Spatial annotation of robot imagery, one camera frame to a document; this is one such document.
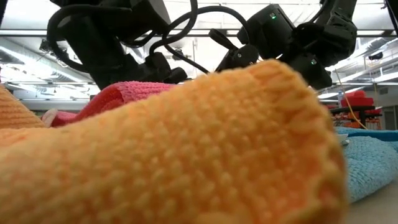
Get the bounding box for blue microfiber towel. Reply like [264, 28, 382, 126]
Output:
[337, 133, 398, 205]
[335, 126, 398, 143]

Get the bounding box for pink microfiber towel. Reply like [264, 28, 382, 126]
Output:
[49, 80, 180, 128]

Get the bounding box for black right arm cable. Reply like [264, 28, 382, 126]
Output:
[148, 4, 251, 75]

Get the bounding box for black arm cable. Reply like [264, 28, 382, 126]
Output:
[148, 4, 251, 75]
[127, 0, 200, 49]

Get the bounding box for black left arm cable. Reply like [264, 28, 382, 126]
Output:
[127, 0, 200, 49]

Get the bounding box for orange microfiber towel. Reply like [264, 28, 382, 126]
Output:
[0, 58, 349, 224]

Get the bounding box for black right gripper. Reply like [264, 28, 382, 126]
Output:
[208, 28, 259, 74]

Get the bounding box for black shelf table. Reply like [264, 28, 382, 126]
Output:
[329, 105, 384, 131]

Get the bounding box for red stacked bins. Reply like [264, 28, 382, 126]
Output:
[340, 90, 376, 108]

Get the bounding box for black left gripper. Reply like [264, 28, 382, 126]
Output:
[124, 51, 189, 85]

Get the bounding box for yellow hanging cable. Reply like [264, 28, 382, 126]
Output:
[334, 70, 371, 131]

